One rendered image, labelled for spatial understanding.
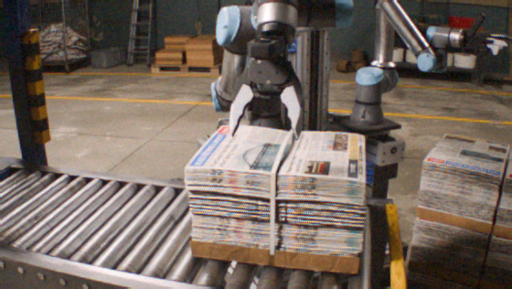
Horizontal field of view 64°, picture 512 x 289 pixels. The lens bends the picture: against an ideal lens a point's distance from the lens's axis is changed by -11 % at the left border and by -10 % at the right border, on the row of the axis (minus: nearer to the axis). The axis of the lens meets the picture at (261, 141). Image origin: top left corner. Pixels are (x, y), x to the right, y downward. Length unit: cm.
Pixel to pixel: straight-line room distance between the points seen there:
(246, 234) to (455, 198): 87
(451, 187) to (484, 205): 13
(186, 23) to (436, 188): 740
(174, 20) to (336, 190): 795
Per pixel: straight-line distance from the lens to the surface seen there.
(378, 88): 196
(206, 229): 101
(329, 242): 97
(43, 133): 187
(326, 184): 90
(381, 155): 188
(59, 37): 860
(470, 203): 163
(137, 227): 121
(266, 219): 95
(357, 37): 806
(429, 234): 171
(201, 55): 744
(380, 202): 133
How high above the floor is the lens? 138
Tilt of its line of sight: 19 degrees down
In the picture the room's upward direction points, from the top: straight up
